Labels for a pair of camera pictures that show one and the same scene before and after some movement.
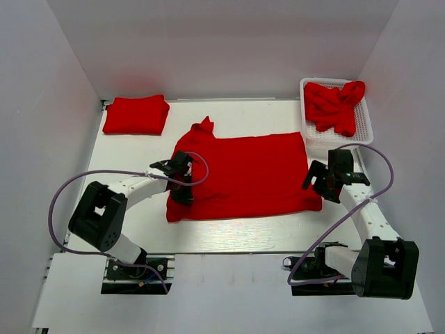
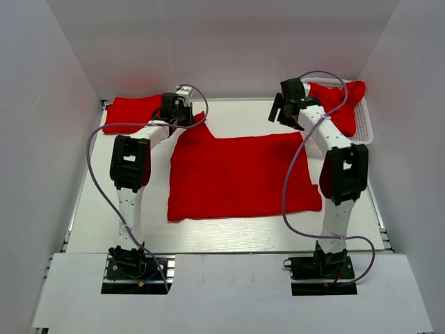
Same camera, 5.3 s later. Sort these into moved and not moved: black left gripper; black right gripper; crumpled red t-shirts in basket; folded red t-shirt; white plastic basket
Moved: black right gripper; black left gripper
Not moved: folded red t-shirt; white plastic basket; crumpled red t-shirts in basket
